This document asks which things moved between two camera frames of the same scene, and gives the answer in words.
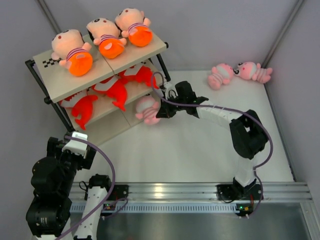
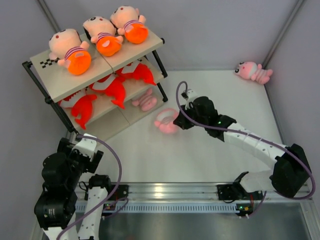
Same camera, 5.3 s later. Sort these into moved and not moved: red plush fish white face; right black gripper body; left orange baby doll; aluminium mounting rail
Moved: right black gripper body
Not moved: left orange baby doll; aluminium mounting rail; red plush fish white face
